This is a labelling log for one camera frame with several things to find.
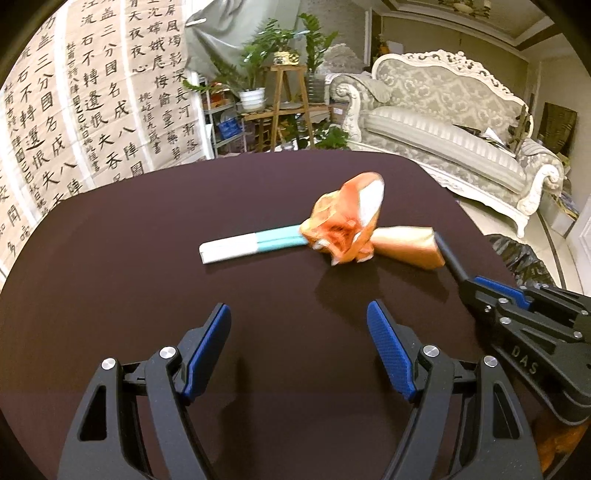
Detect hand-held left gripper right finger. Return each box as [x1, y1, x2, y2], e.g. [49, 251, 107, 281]
[366, 299, 539, 480]

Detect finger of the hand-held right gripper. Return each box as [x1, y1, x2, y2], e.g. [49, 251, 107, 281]
[475, 276, 591, 325]
[433, 234, 584, 345]

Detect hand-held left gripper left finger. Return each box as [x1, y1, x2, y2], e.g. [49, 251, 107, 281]
[58, 302, 232, 480]

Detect black trash bag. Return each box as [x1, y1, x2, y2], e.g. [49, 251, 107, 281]
[486, 233, 558, 290]

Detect tan orange packet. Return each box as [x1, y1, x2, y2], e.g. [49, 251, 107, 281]
[372, 224, 447, 270]

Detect orange plastic wrapper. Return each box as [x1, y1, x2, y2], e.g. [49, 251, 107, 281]
[299, 172, 387, 267]

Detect person's orange clothing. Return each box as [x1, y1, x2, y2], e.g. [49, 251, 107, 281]
[530, 414, 590, 479]

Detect white door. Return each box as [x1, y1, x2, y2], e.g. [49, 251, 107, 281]
[566, 185, 591, 292]

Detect grey storage box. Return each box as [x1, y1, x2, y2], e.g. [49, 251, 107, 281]
[537, 191, 581, 237]

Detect white and teal box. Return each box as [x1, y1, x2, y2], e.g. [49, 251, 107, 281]
[199, 226, 308, 265]

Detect ornate cream sofa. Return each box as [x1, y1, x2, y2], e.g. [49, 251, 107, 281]
[329, 49, 565, 239]

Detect papers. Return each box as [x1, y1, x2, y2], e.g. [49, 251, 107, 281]
[451, 122, 514, 154]

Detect pale blanket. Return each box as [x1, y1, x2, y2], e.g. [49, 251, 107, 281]
[516, 137, 563, 168]

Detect dark toy rifle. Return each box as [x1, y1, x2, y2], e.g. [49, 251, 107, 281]
[507, 94, 537, 151]

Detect dark leaning panel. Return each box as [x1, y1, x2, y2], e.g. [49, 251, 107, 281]
[537, 102, 578, 154]

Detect low green plant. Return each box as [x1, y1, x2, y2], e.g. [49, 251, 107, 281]
[281, 117, 350, 151]

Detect grey throw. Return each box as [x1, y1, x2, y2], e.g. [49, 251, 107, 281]
[350, 73, 394, 105]

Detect blue crate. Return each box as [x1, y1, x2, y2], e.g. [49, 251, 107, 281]
[217, 117, 243, 142]

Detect glass plant pot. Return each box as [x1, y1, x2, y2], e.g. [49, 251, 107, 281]
[307, 72, 327, 103]

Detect wooden plant stand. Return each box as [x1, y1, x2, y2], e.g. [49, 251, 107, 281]
[241, 65, 331, 154]

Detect metal shelf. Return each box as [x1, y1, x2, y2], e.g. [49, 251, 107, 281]
[202, 82, 246, 161]

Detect ornate cream armchair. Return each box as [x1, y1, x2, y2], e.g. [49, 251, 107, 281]
[322, 42, 366, 75]

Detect white plant pot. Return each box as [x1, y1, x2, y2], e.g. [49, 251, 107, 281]
[238, 87, 268, 112]

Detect chandelier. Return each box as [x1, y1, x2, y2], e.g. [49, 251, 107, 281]
[436, 0, 493, 19]

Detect tall leafy plant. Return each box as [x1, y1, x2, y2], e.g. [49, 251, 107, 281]
[297, 12, 339, 75]

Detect fern plant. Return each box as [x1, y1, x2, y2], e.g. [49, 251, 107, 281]
[182, 17, 297, 95]

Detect grey curtain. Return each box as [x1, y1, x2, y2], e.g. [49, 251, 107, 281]
[184, 0, 269, 78]

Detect calligraphy wall scroll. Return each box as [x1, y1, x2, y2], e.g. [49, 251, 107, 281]
[0, 0, 205, 280]

